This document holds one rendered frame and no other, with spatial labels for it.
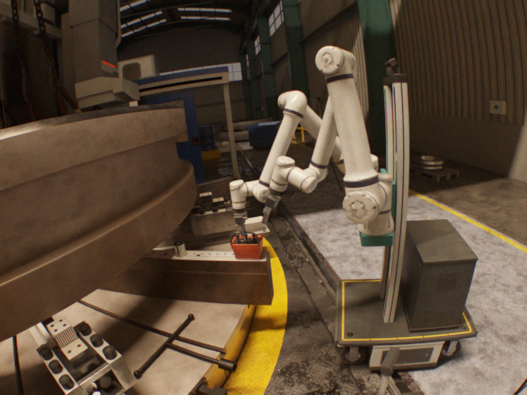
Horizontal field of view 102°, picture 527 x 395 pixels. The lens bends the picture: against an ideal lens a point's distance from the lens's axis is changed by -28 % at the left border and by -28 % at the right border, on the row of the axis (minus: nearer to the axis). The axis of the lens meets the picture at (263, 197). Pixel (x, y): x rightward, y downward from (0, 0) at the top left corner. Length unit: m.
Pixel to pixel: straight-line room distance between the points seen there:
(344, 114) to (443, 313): 1.30
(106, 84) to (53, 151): 4.40
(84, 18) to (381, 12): 8.91
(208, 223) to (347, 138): 2.09
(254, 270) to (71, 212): 1.21
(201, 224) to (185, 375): 1.69
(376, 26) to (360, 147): 9.69
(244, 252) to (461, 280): 1.36
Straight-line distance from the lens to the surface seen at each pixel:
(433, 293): 1.79
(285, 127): 1.64
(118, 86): 5.76
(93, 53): 6.14
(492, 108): 7.60
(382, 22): 10.98
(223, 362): 1.76
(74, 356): 1.51
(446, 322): 1.98
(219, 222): 3.02
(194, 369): 1.83
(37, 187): 1.64
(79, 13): 6.52
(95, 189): 1.81
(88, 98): 6.06
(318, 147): 1.45
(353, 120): 1.20
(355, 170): 1.22
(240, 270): 2.04
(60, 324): 1.61
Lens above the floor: 1.66
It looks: 17 degrees down
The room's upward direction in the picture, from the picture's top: 6 degrees counter-clockwise
